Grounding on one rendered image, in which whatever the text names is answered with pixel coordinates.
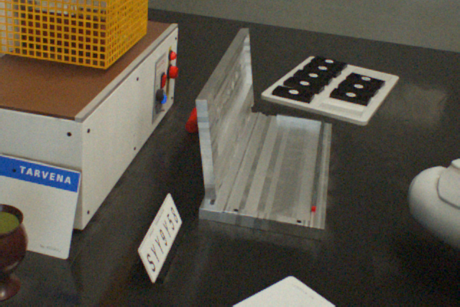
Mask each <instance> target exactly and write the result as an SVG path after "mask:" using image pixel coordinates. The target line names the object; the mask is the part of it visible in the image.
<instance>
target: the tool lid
mask: <svg viewBox="0 0 460 307"><path fill-rule="evenodd" d="M195 104H196V111H197V118H198V131H199V138H200V145H201V158H202V166H203V178H204V186H205V192H206V199H208V200H216V199H217V197H218V195H219V186H220V185H222V184H223V182H224V180H226V178H227V175H228V174H229V170H230V168H231V165H232V158H233V156H234V153H235V151H236V148H237V146H236V143H237V140H240V138H241V137H242V136H243V134H244V131H245V129H246V127H247V120H248V118H249V115H250V112H251V109H250V108H251V106H253V105H254V95H253V85H252V64H251V53H250V42H249V28H242V29H240V30H239V32H238V34H237V35H236V37H235V38H234V40H233V42H232V43H231V44H230V46H229V48H228V50H227V51H226V53H225V54H224V56H223V57H222V59H221V61H220V62H219V64H218V65H217V67H216V69H215V70H214V72H213V73H212V75H211V77H210V78H209V79H208V81H207V83H206V84H205V86H204V87H203V89H202V91H201V92H200V93H199V95H198V97H197V99H196V100H195Z"/></svg>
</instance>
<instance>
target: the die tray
mask: <svg viewBox="0 0 460 307"><path fill-rule="evenodd" d="M312 58H314V57H309V58H308V59H307V60H305V61H304V62H302V63H301V64H300V65H299V66H297V67H296V68H295V69H293V70H292V71H290V72H289V73H288V74H287V75H285V76H284V77H283V78H281V79H280V80H279V81H278V82H276V83H275V84H274V85H272V86H271V87H269V88H268V89H267V90H266V91H264V92H263V93H262V96H261V98H262V99H264V100H267V101H271V102H275V103H278V104H283V105H286V106H291V107H294V108H297V109H302V110H305V111H310V112H313V113H316V114H321V115H324V116H329V117H332V118H335V119H340V120H343V121H346V122H351V123H354V124H359V125H366V124H367V123H368V122H369V120H370V119H371V118H372V116H373V115H374V113H375V112H376V110H378V108H379V107H380V105H381V104H382V102H383V101H384V100H385V99H386V97H387V95H388V94H389V93H390V92H391V90H392V89H393V87H394V86H395V84H396V83H397V82H398V78H399V77H397V76H396V75H390V74H386V73H381V72H377V71H374V70H368V69H365V68H359V67H356V66H352V65H347V68H345V69H344V70H343V71H342V72H341V75H339V76H338V77H337V78H333V80H332V82H331V83H330V84H329V85H328V86H325V89H324V90H323V91H322V92H321V93H319V94H315V97H314V99H313V100H312V101H311V102H310V103H309V104H307V103H303V102H300V101H294V100H291V99H288V98H282V97H279V96H273V95H272V91H273V90H274V89H275V88H276V87H277V86H278V85H279V86H284V85H283V82H284V81H285V80H286V79H288V78H289V77H290V76H292V77H293V74H294V73H295V72H296V71H297V70H298V69H301V70H302V69H303V66H304V65H306V64H307V63H309V62H310V61H311V59H312ZM352 72H353V73H358V74H361V75H366V76H369V77H372V78H377V79H380V80H384V81H385V85H384V86H383V87H382V88H381V89H379V92H378V94H377V95H376V96H375V97H374V98H372V99H371V101H370V102H369V104H368V106H362V105H359V104H353V103H349V102H346V101H341V100H338V99H334V98H329V95H330V92H332V90H333V89H334V88H338V84H339V83H340V82H342V81H343V80H346V77H347V76H348V74H350V73H352ZM325 99H329V100H332V101H338V102H341V103H345V104H351V105H355V106H360V107H364V112H363V114H362V116H358V115H354V114H349V113H345V112H342V111H336V110H333V109H327V108H323V107H322V103H323V101H324V100H325Z"/></svg>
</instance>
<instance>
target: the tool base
mask: <svg viewBox="0 0 460 307"><path fill-rule="evenodd" d="M250 109H251V112H250V115H249V118H248V120H247V127H246V129H245V131H244V134H243V136H242V137H241V138H240V140H237V143H236V146H237V148H236V151H235V153H234V156H233V158H232V165H231V168H230V170H229V174H228V175H227V178H226V180H224V182H223V184H222V185H220V186H219V188H218V197H217V199H216V200H208V199H206V195H205V196H204V198H203V201H202V203H201V206H200V208H199V215H198V218H199V219H206V220H211V221H218V222H222V223H227V224H234V225H238V226H245V227H250V228H254V229H261V230H266V231H270V232H277V233H282V234H289V235H293V236H298V237H305V238H310V239H317V240H321V241H322V239H323V233H324V227H325V217H326V197H327V187H328V167H329V157H330V146H331V127H332V124H328V123H325V124H324V132H323V146H322V154H321V168H320V175H319V183H318V197H317V204H316V212H313V211H311V206H312V200H313V187H314V180H315V174H316V162H317V155H318V143H319V136H320V129H321V127H320V126H315V125H310V124H301V123H297V122H289V121H284V120H279V119H276V118H277V117H276V116H270V115H269V116H265V115H266V114H262V113H260V112H257V113H252V107H251V108H250ZM234 209H238V210H239V211H234ZM297 220H301V221H302V222H301V223H298V222H297Z"/></svg>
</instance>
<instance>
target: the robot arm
mask: <svg viewBox="0 0 460 307"><path fill-rule="evenodd" d="M408 207H409V209H410V213H411V215H412V217H413V218H414V219H415V220H416V221H417V222H418V223H419V224H420V226H421V227H423V228H424V229H425V230H426V231H427V232H428V233H430V234H431V235H433V236H434V237H435V238H437V239H439V240H440V241H442V242H443V243H445V244H447V245H448V246H450V247H452V248H454V249H455V250H457V251H459V252H460V158H459V159H458V160H454V161H452V162H451V164H450V166H449V167H448V168H443V167H434V168H429V169H427V170H424V171H422V172H421V173H420V174H419V175H417V176H416V177H415V178H414V179H413V181H412V183H411V184H410V187H409V190H408Z"/></svg>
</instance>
